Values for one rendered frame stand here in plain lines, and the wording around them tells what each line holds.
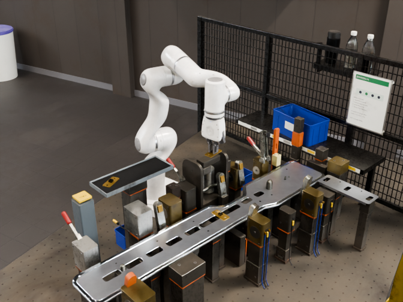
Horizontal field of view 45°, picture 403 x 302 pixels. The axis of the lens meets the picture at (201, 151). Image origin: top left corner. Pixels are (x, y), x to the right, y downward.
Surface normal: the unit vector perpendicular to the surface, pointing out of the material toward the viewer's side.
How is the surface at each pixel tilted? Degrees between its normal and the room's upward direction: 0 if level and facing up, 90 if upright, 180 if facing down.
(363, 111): 90
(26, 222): 0
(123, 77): 90
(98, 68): 90
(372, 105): 90
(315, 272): 0
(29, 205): 0
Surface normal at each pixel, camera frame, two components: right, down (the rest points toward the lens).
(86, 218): 0.68, 0.34
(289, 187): 0.00, -0.89
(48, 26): -0.51, 0.39
